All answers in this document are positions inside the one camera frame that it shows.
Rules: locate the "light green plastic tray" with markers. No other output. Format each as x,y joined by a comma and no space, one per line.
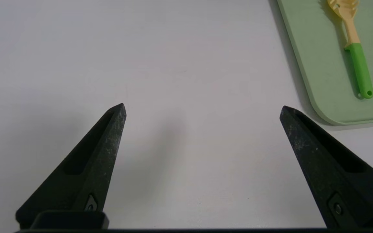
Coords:
319,64

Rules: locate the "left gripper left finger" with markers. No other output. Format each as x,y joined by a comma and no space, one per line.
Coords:
89,174

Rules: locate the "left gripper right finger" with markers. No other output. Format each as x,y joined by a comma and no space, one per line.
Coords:
335,181

